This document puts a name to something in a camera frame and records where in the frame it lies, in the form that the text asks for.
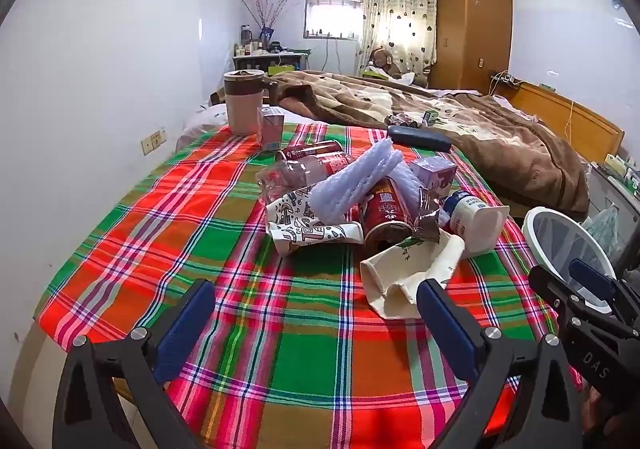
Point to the cluttered shelf desk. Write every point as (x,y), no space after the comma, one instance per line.
(270,61)

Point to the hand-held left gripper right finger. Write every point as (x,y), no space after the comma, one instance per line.
(450,329)

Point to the dark crumpled wrapper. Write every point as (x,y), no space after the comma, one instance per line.
(400,120)

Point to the clutter of small boxes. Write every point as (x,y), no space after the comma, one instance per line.
(617,166)

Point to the heart print curtain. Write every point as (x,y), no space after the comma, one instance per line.
(395,4)

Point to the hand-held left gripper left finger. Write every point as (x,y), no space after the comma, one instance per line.
(185,329)

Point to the purple drink carton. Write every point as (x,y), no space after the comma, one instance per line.
(435,174)

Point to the pink milk carton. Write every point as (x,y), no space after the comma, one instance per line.
(271,131)

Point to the green print plastic bag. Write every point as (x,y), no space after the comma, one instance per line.
(602,229)

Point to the brown patterned blanket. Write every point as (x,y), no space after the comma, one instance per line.
(500,154)

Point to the dark blue glasses case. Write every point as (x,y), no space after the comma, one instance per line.
(420,136)

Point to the grey nightstand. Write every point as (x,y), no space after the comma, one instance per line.
(600,194)

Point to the white yogurt cup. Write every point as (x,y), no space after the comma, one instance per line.
(480,229)

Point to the white foam net sleeve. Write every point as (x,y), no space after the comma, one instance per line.
(340,184)

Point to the red green plaid tablecloth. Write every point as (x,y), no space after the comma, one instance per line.
(150,229)

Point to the wooden bed headboard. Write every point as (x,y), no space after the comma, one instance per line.
(575,124)

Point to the white round trash bin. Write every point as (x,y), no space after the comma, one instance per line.
(537,229)

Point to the small window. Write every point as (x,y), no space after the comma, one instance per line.
(330,19)

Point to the brown teddy bear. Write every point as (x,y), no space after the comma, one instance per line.
(382,60)

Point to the crushed cream paper cup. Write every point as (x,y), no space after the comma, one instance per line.
(400,279)

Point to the wall socket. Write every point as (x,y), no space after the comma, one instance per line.
(154,141)

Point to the brown snack wrapper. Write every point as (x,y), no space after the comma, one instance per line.
(425,219)

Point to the clear plastic bottle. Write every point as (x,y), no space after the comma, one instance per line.
(285,176)

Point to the power strip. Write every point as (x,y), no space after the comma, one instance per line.
(502,78)

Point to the wooden wardrobe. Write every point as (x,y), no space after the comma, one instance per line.
(470,29)

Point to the crushed doodle print paper cup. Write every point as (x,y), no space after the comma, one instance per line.
(310,236)

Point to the beige thermos mug brown lid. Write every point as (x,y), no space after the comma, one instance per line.
(242,109)

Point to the small green box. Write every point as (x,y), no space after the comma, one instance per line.
(431,117)

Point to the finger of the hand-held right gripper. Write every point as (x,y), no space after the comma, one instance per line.
(590,276)
(552,291)

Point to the vase with purple branches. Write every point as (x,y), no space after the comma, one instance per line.
(265,24)

